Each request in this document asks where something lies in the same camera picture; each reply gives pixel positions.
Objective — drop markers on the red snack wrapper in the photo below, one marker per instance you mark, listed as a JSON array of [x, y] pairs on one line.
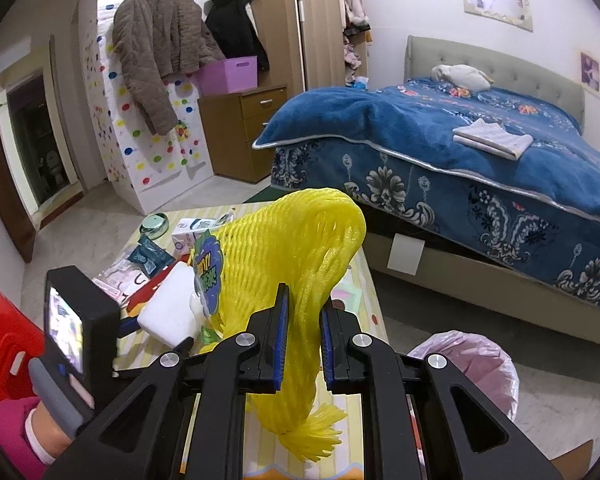
[[150, 287]]

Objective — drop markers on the white polka dot cabinet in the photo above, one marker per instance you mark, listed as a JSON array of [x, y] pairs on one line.
[[145, 160]]

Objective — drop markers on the wooden wardrobe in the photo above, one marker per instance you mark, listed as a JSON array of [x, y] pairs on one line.
[[315, 25]]

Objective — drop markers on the brown wooden door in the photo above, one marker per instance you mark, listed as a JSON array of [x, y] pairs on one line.
[[2, 180]]

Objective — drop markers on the bed with blue blanket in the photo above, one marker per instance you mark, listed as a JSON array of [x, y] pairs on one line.
[[405, 125]]

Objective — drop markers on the purple plastic basket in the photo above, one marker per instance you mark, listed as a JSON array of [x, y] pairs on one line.
[[227, 75]]

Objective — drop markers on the yellow foam fruit net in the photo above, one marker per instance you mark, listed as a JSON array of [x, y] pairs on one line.
[[290, 240]]

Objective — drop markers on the wooden nightstand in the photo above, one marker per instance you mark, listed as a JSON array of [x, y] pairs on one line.
[[235, 130]]

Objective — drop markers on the folded white towel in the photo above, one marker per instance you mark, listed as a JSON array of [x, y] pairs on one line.
[[492, 139]]

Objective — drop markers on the grey upholstered bed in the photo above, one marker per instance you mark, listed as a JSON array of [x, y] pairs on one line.
[[480, 265]]

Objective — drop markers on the yellow striped tablecloth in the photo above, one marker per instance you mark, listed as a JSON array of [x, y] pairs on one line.
[[367, 310]]

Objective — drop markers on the white paper tag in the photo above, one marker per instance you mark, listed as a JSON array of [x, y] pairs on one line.
[[406, 255]]

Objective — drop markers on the dark teal packet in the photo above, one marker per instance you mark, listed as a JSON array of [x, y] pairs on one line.
[[150, 255]]

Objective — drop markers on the green floor mat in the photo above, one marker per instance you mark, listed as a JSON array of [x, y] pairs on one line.
[[262, 195]]

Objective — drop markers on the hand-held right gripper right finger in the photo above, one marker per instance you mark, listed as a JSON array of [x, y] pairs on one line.
[[326, 355]]

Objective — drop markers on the bin with pink bag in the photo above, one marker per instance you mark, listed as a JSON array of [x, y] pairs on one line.
[[475, 360]]

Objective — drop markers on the white plush toy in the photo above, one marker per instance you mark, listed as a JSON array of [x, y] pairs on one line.
[[462, 76]]

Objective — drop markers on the small wall poster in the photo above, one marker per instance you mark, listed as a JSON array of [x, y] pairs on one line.
[[590, 71]]

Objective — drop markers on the white tissue packet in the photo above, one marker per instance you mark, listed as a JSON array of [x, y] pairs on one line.
[[190, 235]]

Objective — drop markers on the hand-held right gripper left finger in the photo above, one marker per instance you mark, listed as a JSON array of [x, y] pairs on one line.
[[281, 350]]

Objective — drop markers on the person's left forearm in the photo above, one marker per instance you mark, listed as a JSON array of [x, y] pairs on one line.
[[5, 430]]

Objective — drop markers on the green round tin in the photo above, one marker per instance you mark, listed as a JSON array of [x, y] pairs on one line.
[[154, 225]]

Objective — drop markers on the red plastic stool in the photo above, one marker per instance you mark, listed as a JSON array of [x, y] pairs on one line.
[[5, 340]]

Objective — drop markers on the white foam block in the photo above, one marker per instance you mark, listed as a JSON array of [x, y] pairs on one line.
[[170, 305]]

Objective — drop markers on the hanging clothes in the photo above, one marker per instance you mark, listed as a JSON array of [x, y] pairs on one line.
[[352, 10]]

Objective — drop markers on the cardboard box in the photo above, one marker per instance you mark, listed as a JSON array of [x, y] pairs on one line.
[[575, 462]]

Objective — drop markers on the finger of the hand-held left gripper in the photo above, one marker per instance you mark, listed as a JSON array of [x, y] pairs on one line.
[[185, 346], [129, 323]]

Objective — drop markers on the brown quilted jacket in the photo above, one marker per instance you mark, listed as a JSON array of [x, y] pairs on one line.
[[155, 35]]

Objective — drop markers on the black jacket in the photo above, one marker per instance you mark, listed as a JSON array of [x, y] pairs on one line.
[[232, 25]]

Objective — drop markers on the white printed plastic bag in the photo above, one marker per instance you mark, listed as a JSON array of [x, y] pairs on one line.
[[117, 280]]

